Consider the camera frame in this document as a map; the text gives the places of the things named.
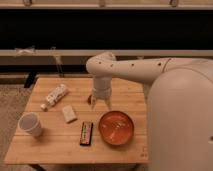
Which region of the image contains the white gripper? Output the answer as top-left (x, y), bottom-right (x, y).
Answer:
top-left (91, 77), bottom-right (112, 110)

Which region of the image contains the orange ceramic bowl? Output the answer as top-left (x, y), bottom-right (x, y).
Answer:
top-left (98, 111), bottom-right (134, 146)

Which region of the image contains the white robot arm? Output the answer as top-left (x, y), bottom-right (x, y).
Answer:
top-left (86, 52), bottom-right (169, 109)

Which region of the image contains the dark candy bar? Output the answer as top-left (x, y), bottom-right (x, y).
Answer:
top-left (80, 122), bottom-right (93, 146)

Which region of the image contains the white soap bar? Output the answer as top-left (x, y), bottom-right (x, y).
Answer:
top-left (62, 105), bottom-right (77, 123)

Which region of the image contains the white plastic bottle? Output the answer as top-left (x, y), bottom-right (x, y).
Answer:
top-left (40, 84), bottom-right (69, 111)

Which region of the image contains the wooden table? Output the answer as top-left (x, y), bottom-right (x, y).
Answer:
top-left (4, 78), bottom-right (148, 171)

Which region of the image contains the translucent plastic cup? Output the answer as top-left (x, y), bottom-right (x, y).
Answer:
top-left (18, 113), bottom-right (43, 137)

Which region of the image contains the white robot body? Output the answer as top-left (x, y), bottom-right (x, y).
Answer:
top-left (148, 60), bottom-right (213, 171)

